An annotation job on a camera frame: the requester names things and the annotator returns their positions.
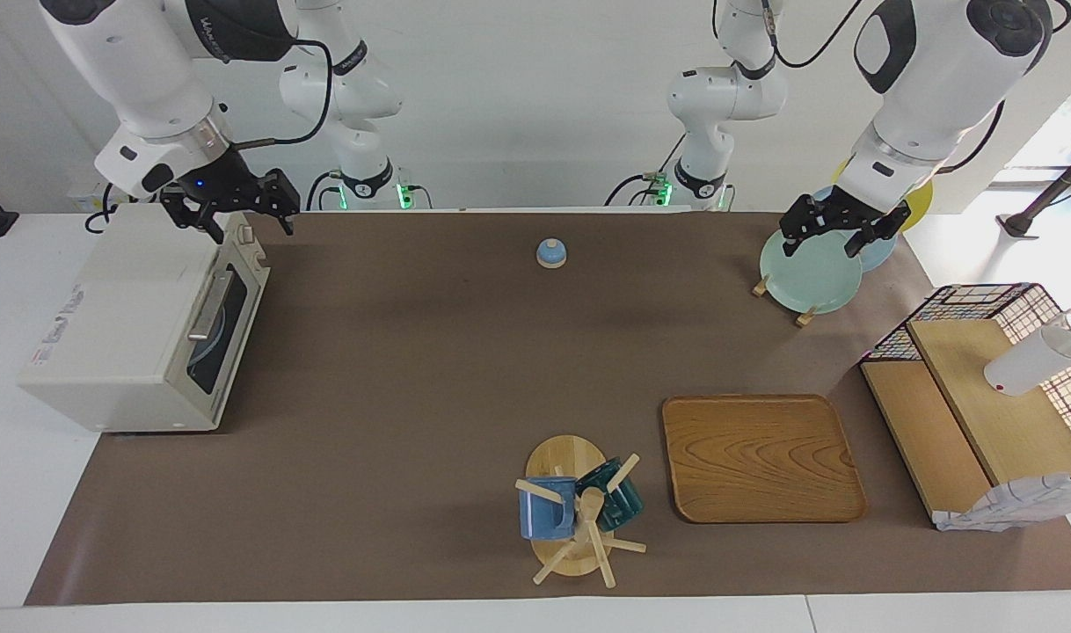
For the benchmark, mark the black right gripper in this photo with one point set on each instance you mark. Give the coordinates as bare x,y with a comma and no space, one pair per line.
228,189

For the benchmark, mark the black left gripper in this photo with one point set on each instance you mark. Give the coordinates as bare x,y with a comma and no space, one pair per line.
839,214

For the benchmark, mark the light blue round plate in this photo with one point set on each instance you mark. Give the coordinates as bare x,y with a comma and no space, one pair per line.
212,356

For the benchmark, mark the cream toaster oven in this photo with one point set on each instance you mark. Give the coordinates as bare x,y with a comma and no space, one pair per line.
122,308

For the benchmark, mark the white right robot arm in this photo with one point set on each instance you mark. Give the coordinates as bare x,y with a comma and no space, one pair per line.
131,70

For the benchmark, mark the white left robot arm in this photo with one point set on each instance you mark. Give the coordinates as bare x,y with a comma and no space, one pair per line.
931,88

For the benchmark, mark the pale green racked plate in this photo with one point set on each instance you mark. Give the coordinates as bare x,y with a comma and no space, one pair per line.
808,277

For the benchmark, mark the light blue racked plate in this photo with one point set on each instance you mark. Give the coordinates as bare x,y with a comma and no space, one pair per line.
880,253

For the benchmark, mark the wooden plate rack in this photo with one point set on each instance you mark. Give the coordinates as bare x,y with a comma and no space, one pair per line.
804,318

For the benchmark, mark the yellow racked plate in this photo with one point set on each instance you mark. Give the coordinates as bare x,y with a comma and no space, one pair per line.
921,198

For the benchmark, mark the white power strip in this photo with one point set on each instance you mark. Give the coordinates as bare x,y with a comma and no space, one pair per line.
76,193

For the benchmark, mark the black stand pole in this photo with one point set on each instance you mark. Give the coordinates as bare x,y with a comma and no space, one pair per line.
1019,224

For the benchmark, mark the wooden rectangular tray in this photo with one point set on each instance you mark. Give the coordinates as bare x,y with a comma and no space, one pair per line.
760,457

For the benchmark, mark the white bottle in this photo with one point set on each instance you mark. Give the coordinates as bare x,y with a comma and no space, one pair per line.
1028,365

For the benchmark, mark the wooden shelf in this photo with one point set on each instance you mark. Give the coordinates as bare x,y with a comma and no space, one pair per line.
1001,413

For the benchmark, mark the small blue white bell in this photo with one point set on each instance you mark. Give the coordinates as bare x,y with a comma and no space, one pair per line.
550,255

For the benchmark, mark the brown table mat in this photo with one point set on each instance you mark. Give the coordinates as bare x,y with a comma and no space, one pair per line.
500,396

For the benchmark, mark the white patterned cloth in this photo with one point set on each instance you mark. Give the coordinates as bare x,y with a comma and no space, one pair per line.
1010,505

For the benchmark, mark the dark green mug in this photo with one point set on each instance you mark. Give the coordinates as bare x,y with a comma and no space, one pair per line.
628,505

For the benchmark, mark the wooden mug tree stand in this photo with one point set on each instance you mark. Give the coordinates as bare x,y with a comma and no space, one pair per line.
566,457

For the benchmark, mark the blue mug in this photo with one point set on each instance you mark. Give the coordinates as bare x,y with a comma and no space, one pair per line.
544,519

